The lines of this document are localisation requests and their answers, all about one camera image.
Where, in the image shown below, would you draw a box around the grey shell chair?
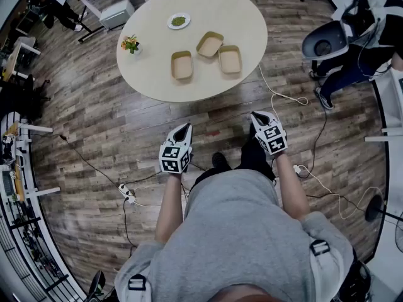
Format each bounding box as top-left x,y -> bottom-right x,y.
301,20 -> 349,66

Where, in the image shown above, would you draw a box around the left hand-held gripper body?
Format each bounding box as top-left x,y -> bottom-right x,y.
159,139 -> 193,176

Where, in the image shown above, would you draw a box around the person's black left shoe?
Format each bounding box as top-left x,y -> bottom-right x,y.
212,152 -> 233,172

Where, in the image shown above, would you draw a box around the white round plate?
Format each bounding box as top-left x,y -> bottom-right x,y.
166,12 -> 191,30

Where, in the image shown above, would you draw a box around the white looped cable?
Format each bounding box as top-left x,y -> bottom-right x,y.
257,64 -> 309,122

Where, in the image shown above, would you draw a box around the person's black trousers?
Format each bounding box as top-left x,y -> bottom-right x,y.
193,123 -> 278,188

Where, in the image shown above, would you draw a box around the black strap buckle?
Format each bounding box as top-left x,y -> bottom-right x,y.
310,239 -> 331,257
128,274 -> 147,292

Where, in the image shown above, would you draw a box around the white shoulder strap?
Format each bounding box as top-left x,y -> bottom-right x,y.
311,240 -> 346,298

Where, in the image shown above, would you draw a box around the white metal cabinet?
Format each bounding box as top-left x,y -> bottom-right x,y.
99,0 -> 136,31

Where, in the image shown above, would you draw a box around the potted orange flower plant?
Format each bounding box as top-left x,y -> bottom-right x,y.
120,34 -> 143,56

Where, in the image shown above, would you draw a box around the black standing fan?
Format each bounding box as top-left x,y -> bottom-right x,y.
364,194 -> 403,261

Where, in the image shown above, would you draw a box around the white power strip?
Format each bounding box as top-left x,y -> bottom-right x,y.
118,183 -> 137,205

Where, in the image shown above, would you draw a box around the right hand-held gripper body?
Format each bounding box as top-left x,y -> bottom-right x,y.
256,121 -> 288,156

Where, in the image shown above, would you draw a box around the black cable with inline plug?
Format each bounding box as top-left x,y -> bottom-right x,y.
50,132 -> 127,190

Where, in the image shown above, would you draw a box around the black office chair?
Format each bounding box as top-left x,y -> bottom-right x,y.
0,74 -> 51,122

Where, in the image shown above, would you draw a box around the person's left forearm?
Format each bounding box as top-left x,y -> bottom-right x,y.
154,172 -> 184,244

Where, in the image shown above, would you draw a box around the person's right forearm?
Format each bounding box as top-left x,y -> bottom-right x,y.
275,154 -> 311,222

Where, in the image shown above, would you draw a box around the tan paper tray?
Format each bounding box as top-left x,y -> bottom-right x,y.
196,31 -> 225,59
218,45 -> 243,75
171,50 -> 194,82

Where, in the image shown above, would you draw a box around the white frame workbench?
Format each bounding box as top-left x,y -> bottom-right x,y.
0,111 -> 62,295

